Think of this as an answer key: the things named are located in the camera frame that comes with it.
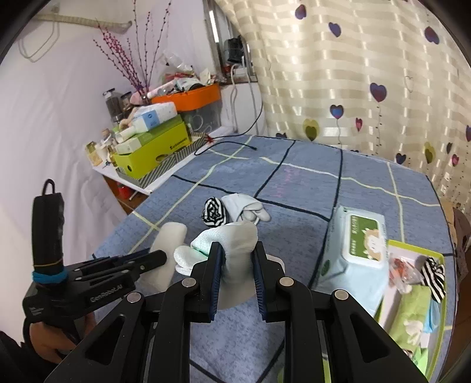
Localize clear plastic bag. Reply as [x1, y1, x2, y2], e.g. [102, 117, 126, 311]
[390, 256, 424, 295]

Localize clear storage bin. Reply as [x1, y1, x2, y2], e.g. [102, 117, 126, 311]
[180, 99, 223, 135]

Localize white tube bottle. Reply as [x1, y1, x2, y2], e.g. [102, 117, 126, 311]
[116, 126, 148, 145]

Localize white cable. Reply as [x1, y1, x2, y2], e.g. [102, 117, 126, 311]
[228, 64, 266, 135]

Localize purple decorative branches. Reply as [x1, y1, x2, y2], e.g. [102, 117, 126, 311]
[94, 0, 173, 93]

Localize green cardboard box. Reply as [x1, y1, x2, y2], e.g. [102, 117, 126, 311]
[112, 121, 194, 179]

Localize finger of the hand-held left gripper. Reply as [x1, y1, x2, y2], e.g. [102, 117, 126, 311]
[72, 253, 150, 274]
[121, 250, 168, 275]

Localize white wire hanger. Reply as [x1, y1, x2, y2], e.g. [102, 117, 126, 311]
[18, 22, 61, 62]

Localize blue plaid bedsheet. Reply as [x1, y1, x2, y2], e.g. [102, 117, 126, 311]
[94, 134, 459, 383]

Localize cream curtain with hearts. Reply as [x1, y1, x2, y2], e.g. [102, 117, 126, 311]
[215, 0, 471, 229]

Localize white towel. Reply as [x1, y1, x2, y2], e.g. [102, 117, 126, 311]
[149, 221, 188, 291]

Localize person's left hand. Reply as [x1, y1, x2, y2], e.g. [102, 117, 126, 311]
[29, 320, 79, 364]

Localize green towel with print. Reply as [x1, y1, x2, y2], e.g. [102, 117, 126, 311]
[388, 285, 442, 349]

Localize light blue wet wipes pack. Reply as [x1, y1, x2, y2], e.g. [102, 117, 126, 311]
[316, 205, 391, 319]

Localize glass jar with dark lid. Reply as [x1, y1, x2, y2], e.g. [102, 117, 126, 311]
[103, 89, 122, 124]

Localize black cable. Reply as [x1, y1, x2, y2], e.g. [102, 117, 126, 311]
[194, 134, 258, 156]

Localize white box with green rim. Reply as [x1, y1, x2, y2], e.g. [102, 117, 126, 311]
[373, 239, 457, 383]

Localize person's left forearm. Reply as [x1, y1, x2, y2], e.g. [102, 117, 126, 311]
[0, 329, 56, 383]

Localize black white striped sock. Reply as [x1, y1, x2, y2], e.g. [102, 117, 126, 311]
[419, 258, 447, 303]
[201, 197, 228, 226]

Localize white power strip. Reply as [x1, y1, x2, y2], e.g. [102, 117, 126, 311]
[221, 64, 255, 80]

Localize black charger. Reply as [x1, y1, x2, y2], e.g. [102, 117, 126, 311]
[224, 37, 245, 63]

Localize white mint green cloth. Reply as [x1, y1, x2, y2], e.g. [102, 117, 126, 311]
[173, 221, 258, 286]

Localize tan garment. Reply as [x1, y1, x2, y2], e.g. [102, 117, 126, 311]
[440, 199, 471, 258]

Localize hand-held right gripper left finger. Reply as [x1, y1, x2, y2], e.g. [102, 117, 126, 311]
[44, 241, 227, 383]

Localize white wall rail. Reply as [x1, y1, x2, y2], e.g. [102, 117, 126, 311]
[35, 14, 133, 29]

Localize pale grey sock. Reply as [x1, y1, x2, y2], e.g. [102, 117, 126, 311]
[221, 193, 271, 224]

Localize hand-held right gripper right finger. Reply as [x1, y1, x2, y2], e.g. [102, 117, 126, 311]
[251, 241, 429, 383]

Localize orange plastic basket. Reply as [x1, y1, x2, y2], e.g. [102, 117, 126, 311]
[151, 83, 221, 113]

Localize white and blue box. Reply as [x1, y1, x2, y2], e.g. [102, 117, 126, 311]
[132, 102, 179, 131]

